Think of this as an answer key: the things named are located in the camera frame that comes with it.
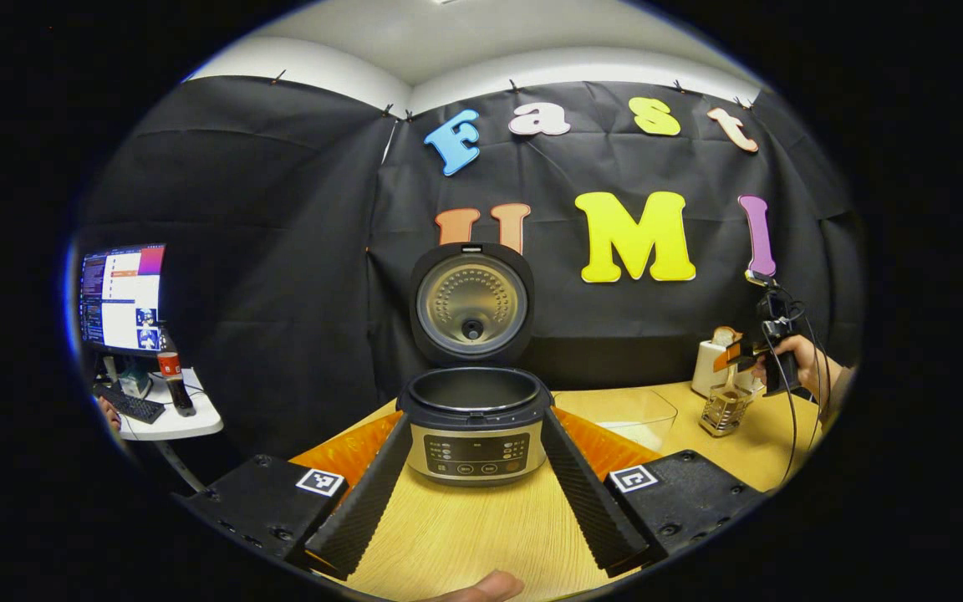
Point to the toast slice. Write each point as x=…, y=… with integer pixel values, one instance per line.
x=726, y=336

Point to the small teal box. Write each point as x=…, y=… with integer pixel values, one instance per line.
x=135, y=383

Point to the black backdrop cloth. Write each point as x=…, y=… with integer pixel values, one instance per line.
x=281, y=251

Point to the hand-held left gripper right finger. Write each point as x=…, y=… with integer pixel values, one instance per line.
x=586, y=502

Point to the clear plastic box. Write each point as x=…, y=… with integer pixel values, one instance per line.
x=624, y=410

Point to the white toaster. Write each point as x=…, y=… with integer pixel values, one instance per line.
x=705, y=368

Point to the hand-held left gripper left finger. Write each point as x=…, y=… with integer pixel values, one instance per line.
x=369, y=502

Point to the black keyboard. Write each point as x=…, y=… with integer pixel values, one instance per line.
x=130, y=405

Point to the white side table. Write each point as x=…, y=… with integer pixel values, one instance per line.
x=189, y=418

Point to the computer monitor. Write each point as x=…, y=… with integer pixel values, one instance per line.
x=122, y=297

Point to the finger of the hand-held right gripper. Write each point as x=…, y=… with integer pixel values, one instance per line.
x=732, y=355

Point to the red label bottle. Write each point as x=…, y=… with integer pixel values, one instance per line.
x=174, y=372

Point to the dark grey rice cooker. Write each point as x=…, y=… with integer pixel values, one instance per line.
x=477, y=418

